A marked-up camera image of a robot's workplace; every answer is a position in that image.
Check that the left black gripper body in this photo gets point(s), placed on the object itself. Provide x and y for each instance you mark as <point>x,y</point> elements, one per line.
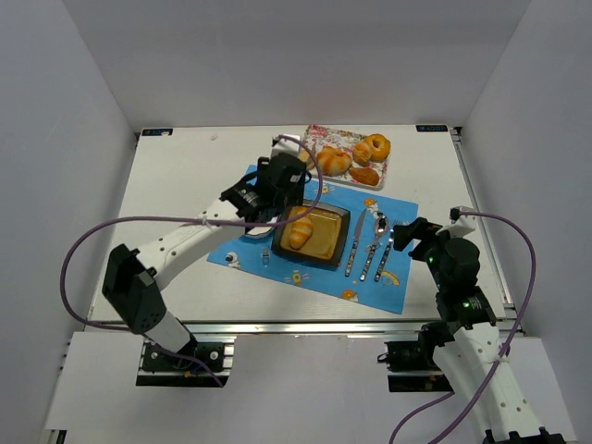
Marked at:
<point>281,199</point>

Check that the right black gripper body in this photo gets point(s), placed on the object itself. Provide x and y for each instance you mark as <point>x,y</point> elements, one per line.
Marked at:
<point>413,236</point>

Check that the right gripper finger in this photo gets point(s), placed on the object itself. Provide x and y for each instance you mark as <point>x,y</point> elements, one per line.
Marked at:
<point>421,251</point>
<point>419,230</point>

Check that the striped croissant roll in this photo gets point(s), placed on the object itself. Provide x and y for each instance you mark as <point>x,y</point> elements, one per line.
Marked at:
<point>301,230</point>

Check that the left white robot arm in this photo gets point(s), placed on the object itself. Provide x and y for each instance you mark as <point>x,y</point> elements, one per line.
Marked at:
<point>134,278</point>

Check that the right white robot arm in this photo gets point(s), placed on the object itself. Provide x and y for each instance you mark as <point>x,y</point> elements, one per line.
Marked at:
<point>465,344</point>

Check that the large orange twisted bread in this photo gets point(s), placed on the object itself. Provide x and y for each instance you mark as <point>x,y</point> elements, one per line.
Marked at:
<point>333,162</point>

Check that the small round bun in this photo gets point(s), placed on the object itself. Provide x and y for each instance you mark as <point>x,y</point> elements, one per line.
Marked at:
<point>306,158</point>

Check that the blue cartoon placemat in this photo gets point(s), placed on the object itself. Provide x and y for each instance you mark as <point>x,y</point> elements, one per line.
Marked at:
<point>342,258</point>

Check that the white scalloped bowl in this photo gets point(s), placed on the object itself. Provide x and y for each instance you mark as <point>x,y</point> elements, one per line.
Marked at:
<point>259,232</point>

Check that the floral rectangular tray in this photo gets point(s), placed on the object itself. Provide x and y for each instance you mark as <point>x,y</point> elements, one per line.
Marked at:
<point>316,137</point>

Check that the brown flaky pastry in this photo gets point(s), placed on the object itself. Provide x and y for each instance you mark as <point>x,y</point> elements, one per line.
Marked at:
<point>364,175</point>

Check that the black square plate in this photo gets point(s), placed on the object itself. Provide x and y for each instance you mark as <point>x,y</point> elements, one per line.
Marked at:
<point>327,244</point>

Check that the small round roll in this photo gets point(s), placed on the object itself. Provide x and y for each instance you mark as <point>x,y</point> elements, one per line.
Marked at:
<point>362,153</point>

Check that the right blue table label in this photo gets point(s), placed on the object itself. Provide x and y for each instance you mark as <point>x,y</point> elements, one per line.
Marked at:
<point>431,128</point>

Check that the blue table label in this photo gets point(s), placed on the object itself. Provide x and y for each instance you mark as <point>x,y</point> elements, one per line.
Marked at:
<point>431,128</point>
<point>156,132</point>

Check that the left blue table label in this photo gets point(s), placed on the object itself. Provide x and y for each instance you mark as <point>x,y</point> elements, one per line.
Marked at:
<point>156,132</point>

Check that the fork with patterned handle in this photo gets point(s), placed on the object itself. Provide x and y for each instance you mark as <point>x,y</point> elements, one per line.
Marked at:
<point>385,255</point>

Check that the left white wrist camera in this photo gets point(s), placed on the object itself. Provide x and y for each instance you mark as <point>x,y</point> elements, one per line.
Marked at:
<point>285,144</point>

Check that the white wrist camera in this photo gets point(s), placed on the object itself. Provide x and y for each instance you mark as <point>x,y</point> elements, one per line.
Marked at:
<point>285,144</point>
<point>462,221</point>

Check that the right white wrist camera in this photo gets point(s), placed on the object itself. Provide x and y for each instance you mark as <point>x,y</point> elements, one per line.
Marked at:
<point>462,221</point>

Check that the spoon with patterned handle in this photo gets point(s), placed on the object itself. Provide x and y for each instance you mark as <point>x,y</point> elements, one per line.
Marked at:
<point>381,227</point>

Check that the knife with patterned handle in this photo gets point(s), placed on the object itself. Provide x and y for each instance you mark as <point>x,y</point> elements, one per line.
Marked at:
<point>355,243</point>

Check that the bagel ring bread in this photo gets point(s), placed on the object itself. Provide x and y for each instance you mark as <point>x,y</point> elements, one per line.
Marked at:
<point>379,145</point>

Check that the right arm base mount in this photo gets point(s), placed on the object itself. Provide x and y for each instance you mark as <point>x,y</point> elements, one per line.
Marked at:
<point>410,364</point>

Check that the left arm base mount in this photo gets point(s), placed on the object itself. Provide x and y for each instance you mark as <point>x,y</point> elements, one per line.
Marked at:
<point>206,365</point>

